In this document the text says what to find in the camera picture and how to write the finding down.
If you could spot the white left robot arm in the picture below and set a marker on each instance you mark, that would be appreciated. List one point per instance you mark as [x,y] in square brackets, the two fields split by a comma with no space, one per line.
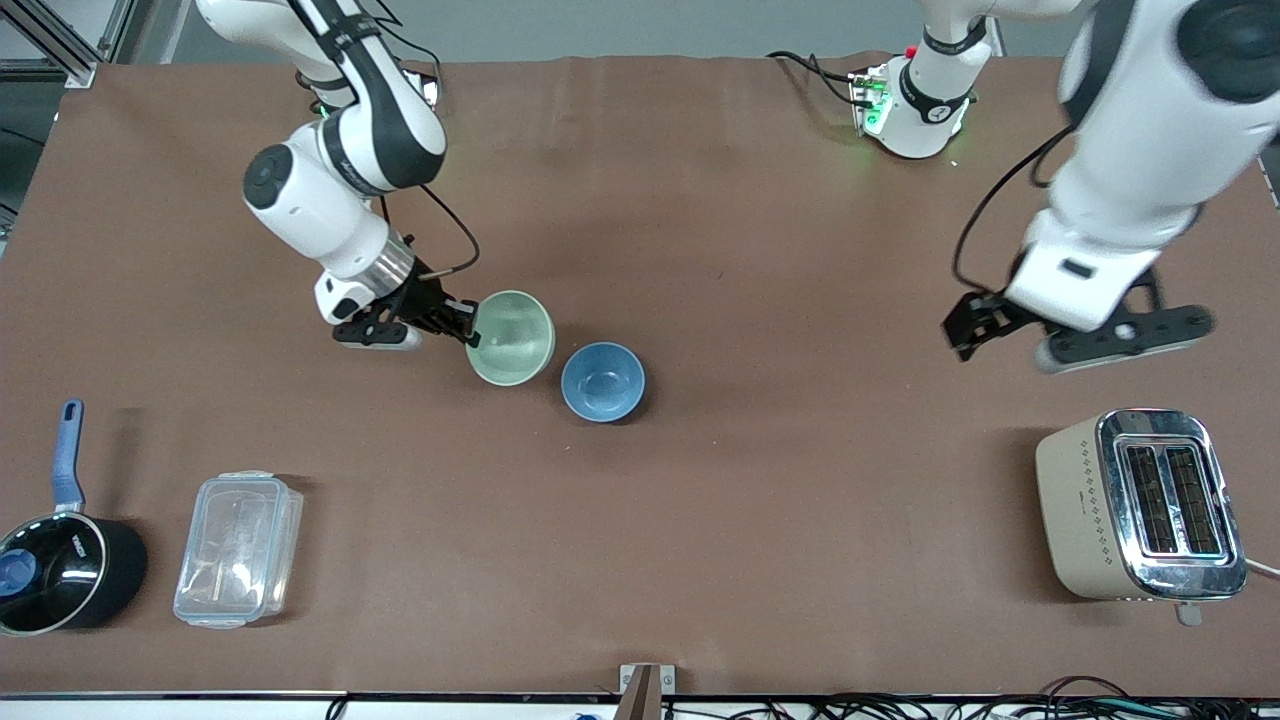
[1140,120]

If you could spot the beige chrome toaster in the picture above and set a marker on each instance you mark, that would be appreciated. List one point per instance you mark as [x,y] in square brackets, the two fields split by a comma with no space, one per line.
[1085,510]

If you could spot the metal bracket with brown post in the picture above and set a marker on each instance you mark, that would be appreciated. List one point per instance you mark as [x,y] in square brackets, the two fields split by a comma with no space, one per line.
[645,690]

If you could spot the green ceramic bowl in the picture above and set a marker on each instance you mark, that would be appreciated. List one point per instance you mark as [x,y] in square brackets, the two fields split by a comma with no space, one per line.
[515,345]

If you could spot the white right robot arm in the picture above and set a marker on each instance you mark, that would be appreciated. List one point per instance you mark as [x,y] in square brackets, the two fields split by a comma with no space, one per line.
[310,205]

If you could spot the clear plastic food container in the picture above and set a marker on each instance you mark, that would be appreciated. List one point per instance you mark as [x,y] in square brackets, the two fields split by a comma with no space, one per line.
[238,548]

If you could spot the aluminium profile frame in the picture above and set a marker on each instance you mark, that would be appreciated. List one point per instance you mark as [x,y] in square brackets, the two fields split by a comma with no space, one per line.
[60,40]

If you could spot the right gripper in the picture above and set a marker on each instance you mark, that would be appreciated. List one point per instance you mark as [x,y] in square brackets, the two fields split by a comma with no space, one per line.
[427,297]

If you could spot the blue ceramic bowl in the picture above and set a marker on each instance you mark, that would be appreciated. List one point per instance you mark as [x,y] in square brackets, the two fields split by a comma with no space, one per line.
[603,382]

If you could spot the glass pot lid blue knob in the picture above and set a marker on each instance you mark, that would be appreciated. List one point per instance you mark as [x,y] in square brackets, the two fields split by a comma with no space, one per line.
[60,575]

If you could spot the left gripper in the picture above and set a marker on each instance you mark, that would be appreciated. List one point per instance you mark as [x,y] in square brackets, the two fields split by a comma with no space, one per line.
[981,319]

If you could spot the brown table mat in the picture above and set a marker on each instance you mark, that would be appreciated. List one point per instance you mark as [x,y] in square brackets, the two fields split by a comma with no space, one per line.
[700,520]

